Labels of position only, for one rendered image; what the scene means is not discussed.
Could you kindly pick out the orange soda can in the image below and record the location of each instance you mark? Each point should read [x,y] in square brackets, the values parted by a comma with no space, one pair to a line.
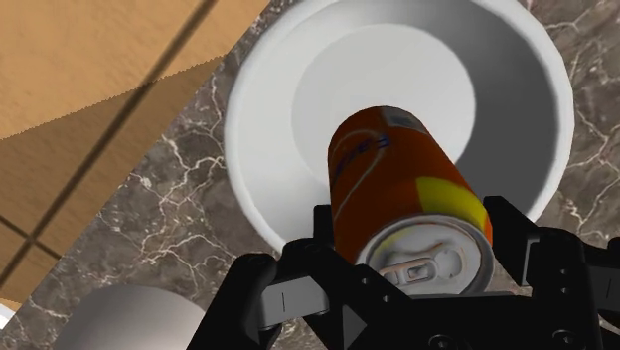
[387,194]

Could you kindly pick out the white bowl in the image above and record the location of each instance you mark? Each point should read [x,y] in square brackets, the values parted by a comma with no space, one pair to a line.
[281,126]

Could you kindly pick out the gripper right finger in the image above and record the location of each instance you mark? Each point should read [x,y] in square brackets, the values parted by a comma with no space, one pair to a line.
[547,262]

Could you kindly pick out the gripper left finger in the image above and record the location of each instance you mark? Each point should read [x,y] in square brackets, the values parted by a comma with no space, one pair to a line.
[295,271]

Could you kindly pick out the white round object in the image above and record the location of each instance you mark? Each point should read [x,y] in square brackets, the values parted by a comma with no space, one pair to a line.
[131,320]

